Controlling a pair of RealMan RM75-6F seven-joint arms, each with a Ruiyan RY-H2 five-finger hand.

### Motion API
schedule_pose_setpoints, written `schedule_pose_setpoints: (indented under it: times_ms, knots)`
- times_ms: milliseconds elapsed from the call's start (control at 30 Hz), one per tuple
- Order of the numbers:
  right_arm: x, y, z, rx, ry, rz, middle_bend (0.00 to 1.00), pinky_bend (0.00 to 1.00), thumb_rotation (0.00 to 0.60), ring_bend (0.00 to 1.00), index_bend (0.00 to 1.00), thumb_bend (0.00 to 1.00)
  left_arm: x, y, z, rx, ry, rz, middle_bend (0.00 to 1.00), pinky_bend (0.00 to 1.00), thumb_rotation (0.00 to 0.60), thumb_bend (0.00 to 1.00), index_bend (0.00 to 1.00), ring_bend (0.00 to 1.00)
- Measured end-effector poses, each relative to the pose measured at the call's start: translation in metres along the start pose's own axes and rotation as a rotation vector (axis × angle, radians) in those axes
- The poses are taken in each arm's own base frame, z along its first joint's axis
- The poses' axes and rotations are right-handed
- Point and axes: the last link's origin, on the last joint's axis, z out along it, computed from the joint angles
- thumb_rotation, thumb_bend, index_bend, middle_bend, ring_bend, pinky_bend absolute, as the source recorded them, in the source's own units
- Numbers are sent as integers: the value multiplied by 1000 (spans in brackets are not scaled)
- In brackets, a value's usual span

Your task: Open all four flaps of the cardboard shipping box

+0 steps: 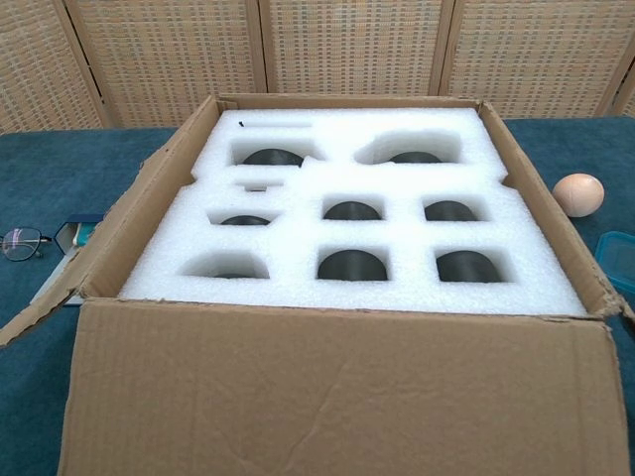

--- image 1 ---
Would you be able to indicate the clear blue plastic container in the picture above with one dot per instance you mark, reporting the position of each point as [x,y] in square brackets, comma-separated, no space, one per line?
[617,263]

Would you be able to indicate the beige wooden egg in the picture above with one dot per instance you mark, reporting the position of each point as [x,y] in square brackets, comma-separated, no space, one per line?
[578,195]

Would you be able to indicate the black cup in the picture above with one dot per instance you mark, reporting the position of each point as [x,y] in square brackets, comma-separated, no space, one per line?
[353,268]
[354,211]
[273,158]
[471,270]
[416,158]
[451,212]

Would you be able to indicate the teal blue tablecloth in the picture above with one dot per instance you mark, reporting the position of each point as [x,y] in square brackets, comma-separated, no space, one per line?
[30,406]

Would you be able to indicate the red printed cardboard box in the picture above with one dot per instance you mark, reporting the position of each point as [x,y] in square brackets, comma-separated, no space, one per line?
[322,396]

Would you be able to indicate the woven rattan folding screen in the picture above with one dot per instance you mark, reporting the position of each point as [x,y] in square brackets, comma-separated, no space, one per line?
[347,49]

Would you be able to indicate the white foam insert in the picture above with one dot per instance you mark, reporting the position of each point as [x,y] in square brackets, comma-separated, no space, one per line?
[297,233]

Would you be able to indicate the thin-framed eyeglasses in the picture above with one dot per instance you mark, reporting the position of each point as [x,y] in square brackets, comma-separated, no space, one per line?
[20,244]

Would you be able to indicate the teal cleaning cloth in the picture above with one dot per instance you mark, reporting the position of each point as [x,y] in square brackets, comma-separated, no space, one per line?
[85,235]

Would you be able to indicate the blue glasses case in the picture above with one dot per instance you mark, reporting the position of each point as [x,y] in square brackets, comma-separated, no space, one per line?
[67,235]

